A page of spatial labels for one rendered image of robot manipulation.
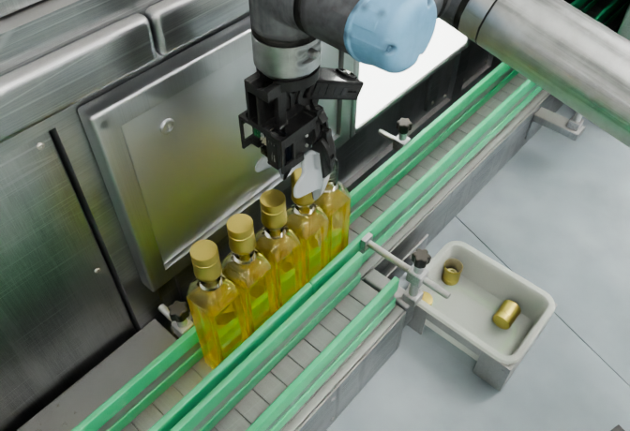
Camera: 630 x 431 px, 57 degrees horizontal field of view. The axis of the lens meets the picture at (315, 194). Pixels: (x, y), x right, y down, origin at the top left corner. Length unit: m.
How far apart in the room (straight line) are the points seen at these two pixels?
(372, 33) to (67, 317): 0.61
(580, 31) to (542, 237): 0.81
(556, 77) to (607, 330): 0.75
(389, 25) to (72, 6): 0.33
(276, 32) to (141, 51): 0.17
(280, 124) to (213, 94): 0.16
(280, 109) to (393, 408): 0.60
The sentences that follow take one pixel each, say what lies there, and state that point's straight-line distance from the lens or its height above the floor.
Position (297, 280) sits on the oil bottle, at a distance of 0.90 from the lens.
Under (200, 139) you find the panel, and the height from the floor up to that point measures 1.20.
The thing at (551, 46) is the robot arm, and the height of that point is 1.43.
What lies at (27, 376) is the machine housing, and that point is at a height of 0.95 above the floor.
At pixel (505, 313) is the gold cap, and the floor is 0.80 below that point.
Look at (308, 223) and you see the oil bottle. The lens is 0.84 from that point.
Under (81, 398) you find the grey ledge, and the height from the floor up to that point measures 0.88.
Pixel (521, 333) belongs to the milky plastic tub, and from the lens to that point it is 1.17.
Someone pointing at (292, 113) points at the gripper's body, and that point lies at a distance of 0.69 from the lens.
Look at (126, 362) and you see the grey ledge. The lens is 1.00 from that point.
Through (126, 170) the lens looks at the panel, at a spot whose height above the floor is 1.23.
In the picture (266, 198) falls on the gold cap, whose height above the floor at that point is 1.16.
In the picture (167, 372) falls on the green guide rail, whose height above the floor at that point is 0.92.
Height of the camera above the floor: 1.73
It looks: 47 degrees down
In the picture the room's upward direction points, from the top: straight up
